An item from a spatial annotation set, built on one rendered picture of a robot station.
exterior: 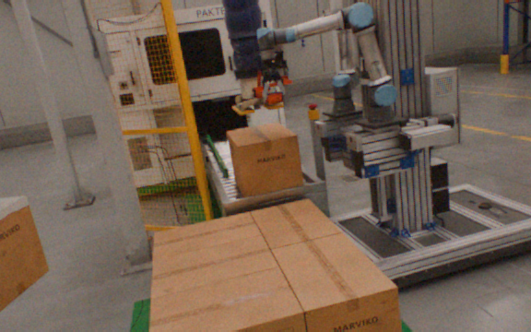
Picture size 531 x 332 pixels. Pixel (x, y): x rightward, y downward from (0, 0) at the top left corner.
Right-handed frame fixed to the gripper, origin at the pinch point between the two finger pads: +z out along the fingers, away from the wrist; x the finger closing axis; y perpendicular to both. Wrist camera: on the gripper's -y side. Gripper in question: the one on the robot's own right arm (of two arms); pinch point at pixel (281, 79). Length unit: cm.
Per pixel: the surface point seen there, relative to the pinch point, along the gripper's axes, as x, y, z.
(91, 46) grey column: -125, -18, -40
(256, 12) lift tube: -20, 40, -45
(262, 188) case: -33, 46, 64
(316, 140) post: 23, -5, 51
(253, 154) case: -36, 47, 40
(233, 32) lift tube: -35, 37, -35
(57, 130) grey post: -210, -230, 37
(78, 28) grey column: -130, -18, -52
